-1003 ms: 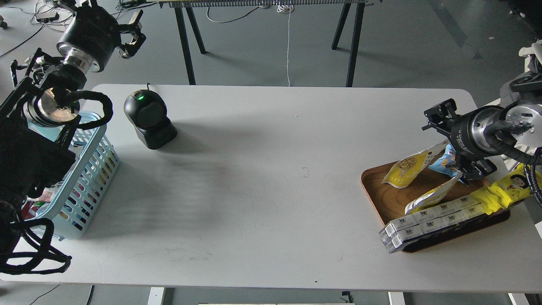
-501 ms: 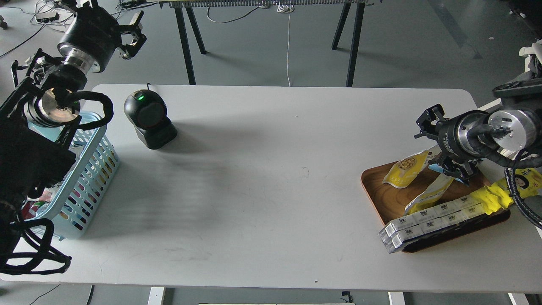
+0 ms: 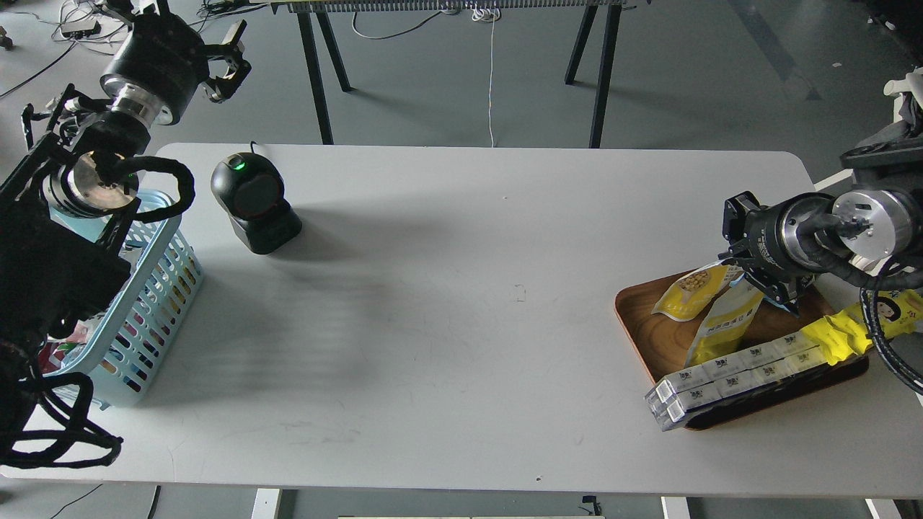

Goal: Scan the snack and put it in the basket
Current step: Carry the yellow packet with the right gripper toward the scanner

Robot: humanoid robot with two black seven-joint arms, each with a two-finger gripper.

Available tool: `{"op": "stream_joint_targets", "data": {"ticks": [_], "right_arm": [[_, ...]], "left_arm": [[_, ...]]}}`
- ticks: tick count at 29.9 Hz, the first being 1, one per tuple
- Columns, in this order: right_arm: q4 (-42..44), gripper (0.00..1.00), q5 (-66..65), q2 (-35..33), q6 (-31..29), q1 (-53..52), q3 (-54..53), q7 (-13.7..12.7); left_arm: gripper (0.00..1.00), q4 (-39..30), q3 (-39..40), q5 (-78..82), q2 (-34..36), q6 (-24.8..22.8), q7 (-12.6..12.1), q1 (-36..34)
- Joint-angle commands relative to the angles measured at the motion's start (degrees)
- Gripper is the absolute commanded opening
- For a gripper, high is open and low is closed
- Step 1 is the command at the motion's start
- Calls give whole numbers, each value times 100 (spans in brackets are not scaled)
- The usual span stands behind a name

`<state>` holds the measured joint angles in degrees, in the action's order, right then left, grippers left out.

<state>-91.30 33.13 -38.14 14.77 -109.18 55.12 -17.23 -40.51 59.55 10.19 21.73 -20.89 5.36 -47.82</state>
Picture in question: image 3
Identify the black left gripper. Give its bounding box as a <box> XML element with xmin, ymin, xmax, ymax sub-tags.
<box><xmin>101</xmin><ymin>1</ymin><xmax>252</xmax><ymax>125</ymax></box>

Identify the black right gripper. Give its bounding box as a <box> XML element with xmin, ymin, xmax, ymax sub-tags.
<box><xmin>717</xmin><ymin>191</ymin><xmax>834</xmax><ymax>316</ymax></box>

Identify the yellow nut snack pouch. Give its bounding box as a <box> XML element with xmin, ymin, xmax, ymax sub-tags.
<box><xmin>650</xmin><ymin>262</ymin><xmax>743</xmax><ymax>322</ymax></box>

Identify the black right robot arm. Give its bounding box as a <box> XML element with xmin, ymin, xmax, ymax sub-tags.
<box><xmin>719</xmin><ymin>69</ymin><xmax>922</xmax><ymax>392</ymax></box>

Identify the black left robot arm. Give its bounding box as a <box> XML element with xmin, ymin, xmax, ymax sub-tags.
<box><xmin>1</xmin><ymin>1</ymin><xmax>252</xmax><ymax>469</ymax></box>

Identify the yellow white snack pouch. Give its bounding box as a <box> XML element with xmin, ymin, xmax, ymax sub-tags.
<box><xmin>684</xmin><ymin>277</ymin><xmax>764</xmax><ymax>367</ymax></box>

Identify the yellow cartoon snack bag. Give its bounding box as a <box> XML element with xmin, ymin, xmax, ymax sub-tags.
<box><xmin>799</xmin><ymin>290</ymin><xmax>922</xmax><ymax>365</ymax></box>

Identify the light blue plastic basket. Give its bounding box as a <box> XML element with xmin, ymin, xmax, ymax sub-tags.
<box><xmin>46</xmin><ymin>216</ymin><xmax>204</xmax><ymax>408</ymax></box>

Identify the red white snack bag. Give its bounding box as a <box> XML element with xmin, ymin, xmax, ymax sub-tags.
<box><xmin>37</xmin><ymin>321</ymin><xmax>98</xmax><ymax>375</ymax></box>

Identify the black power adapter on floor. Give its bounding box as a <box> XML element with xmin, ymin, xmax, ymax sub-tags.
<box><xmin>59</xmin><ymin>19</ymin><xmax>101</xmax><ymax>40</ymax></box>

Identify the brown wooden tray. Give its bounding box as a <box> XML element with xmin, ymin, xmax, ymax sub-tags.
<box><xmin>614</xmin><ymin>275</ymin><xmax>868</xmax><ymax>414</ymax></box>

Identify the black metal background table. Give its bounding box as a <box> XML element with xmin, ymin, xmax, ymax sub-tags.
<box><xmin>244</xmin><ymin>4</ymin><xmax>623</xmax><ymax>148</ymax></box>

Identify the black barcode scanner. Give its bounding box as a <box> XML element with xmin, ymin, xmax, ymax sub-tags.
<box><xmin>211</xmin><ymin>151</ymin><xmax>303</xmax><ymax>255</ymax></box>

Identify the white hanging cable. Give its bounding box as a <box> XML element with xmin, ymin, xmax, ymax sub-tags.
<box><xmin>472</xmin><ymin>7</ymin><xmax>502</xmax><ymax>148</ymax></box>

